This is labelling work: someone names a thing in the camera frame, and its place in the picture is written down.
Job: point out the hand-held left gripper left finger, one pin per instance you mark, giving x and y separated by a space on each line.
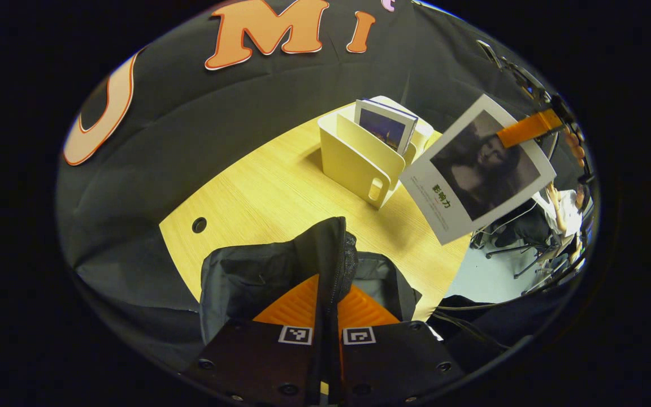
257 356

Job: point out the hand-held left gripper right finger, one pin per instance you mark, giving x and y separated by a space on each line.
399 356

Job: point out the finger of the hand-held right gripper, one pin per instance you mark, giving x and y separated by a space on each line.
529 129

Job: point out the white portrait cover book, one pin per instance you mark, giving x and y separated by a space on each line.
472 181

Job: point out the black schoolbag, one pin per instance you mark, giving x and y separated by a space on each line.
257 277

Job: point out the blue night city book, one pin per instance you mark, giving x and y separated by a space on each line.
382 127

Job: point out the white bookshelf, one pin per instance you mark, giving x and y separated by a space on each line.
348 158

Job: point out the black office chair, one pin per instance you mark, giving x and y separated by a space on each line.
529 243

